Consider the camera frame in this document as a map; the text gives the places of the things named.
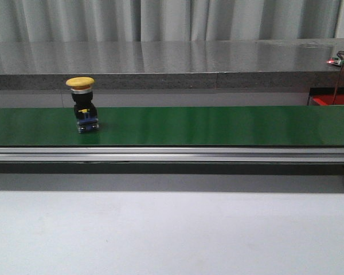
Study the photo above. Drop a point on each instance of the yellow mushroom push button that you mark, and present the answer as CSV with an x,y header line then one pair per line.
x,y
84,110

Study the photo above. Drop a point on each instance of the grey stone counter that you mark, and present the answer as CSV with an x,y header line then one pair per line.
x,y
171,65

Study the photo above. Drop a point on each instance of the green conveyor belt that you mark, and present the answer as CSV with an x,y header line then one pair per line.
x,y
177,126

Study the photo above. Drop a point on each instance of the red plastic bin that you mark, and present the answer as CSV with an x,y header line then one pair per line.
x,y
325,100

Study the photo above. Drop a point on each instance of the small green circuit board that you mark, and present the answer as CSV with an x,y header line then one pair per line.
x,y
338,60

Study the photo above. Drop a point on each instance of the grey curtain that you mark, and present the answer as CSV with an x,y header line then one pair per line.
x,y
65,21

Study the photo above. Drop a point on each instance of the aluminium conveyor frame rail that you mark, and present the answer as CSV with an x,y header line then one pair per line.
x,y
174,154

